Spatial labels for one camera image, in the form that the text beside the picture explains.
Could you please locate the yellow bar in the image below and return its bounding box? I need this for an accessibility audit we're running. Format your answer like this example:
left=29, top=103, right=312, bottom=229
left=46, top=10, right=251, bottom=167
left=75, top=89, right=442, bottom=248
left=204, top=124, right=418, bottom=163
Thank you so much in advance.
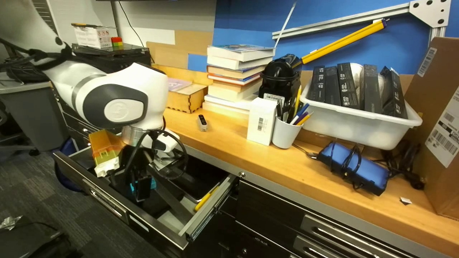
left=302, top=20, right=385, bottom=64

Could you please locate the black device behind books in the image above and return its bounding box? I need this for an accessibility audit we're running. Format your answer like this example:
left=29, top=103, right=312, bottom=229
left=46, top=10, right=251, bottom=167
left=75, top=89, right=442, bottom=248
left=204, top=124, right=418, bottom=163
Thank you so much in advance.
left=259, top=54, right=303, bottom=100

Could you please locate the black drawer cabinet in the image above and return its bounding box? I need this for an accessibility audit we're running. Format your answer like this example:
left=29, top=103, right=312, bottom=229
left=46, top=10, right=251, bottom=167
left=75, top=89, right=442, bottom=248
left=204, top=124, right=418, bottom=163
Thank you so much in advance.
left=205, top=180, right=435, bottom=258

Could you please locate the wooden Autolab tray box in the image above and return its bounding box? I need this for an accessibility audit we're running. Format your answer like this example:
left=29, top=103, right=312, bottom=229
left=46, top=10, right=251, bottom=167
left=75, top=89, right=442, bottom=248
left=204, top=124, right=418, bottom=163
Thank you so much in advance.
left=167, top=79, right=207, bottom=113

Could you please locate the white labelled box on shelf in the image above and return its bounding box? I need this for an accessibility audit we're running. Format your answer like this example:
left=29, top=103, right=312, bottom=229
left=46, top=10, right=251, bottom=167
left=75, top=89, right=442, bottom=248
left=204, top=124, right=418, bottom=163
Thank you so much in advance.
left=72, top=23, right=112, bottom=49

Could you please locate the stack of books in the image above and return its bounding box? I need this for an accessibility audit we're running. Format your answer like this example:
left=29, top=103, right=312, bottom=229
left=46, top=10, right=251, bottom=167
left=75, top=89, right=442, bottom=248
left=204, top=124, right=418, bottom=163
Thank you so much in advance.
left=204, top=44, right=273, bottom=113

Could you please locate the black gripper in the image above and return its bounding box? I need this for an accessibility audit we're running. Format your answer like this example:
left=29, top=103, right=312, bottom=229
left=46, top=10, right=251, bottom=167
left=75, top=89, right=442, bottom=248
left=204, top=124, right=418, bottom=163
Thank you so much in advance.
left=112, top=146, right=154, bottom=200

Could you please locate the white rectangular box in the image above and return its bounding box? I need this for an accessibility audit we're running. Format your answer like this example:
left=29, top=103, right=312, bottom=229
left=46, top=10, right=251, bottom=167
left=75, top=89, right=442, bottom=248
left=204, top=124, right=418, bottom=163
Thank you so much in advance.
left=247, top=97, right=277, bottom=145

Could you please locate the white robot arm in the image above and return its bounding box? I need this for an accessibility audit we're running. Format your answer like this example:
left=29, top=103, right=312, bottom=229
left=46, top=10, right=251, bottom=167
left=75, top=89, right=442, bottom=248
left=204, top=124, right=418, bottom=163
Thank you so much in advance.
left=0, top=0, right=168, bottom=149

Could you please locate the white plastic bin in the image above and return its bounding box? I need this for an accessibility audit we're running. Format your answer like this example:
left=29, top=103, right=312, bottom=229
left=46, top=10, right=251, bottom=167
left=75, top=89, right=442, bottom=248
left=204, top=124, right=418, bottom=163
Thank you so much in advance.
left=303, top=63, right=422, bottom=150

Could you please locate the aluminium rail with bracket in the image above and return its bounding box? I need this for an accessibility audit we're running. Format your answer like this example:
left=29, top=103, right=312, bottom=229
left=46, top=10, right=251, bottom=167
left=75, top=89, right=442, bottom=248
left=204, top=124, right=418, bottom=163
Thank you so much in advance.
left=271, top=0, right=454, bottom=40

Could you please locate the blue black battery pack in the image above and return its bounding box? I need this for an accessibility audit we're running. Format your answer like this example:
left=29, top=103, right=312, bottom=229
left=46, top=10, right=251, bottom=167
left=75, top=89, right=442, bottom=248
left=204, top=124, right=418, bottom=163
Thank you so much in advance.
left=317, top=142, right=389, bottom=196

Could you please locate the white pen cup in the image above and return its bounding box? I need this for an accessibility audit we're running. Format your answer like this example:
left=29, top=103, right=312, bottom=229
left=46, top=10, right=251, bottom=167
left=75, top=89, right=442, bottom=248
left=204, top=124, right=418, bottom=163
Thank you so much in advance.
left=271, top=119, right=302, bottom=149

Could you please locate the cardboard box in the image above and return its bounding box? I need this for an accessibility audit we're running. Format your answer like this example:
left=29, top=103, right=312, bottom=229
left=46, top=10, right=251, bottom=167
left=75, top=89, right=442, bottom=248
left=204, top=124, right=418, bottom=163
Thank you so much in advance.
left=405, top=37, right=459, bottom=219

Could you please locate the yellow handled tool in drawer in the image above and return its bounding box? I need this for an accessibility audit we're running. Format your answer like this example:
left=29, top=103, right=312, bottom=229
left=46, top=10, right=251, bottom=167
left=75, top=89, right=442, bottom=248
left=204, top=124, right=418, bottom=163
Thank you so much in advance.
left=194, top=186, right=218, bottom=212

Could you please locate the open grey metal drawer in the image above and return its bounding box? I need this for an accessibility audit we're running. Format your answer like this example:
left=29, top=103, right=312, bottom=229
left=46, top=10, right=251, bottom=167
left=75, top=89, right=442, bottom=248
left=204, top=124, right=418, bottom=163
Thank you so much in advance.
left=53, top=147, right=236, bottom=256

